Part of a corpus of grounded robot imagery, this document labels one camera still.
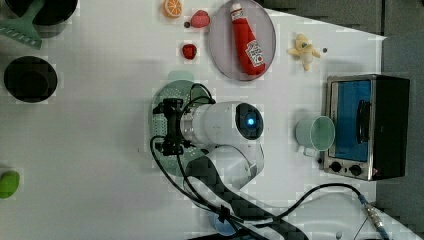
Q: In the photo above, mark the small plush strawberry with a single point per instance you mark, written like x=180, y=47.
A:
x=189, y=51

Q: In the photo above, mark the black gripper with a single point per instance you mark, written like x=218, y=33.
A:
x=174, y=142

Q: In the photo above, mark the grey round plate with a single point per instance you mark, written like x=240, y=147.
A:
x=222, y=42

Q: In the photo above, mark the lime green object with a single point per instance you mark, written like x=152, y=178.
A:
x=9, y=183

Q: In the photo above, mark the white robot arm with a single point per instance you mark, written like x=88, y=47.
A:
x=217, y=150

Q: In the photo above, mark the red plush ketchup bottle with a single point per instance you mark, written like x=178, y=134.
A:
x=249, y=51

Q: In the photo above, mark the yellow plush banana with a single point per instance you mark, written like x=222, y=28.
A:
x=304, y=50

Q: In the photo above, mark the blue cup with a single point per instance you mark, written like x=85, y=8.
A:
x=225, y=228

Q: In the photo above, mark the black cylinder container with spatula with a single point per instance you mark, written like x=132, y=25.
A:
x=53, y=12

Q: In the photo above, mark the black toaster oven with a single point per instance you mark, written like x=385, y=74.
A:
x=370, y=114

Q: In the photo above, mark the plush orange half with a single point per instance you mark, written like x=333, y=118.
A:
x=172, y=8

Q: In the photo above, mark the large plush strawberry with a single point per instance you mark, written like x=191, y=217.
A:
x=200, y=19

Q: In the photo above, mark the green spatula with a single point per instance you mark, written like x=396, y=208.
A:
x=22, y=29

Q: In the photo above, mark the mint green cup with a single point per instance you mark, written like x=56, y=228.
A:
x=315, y=135

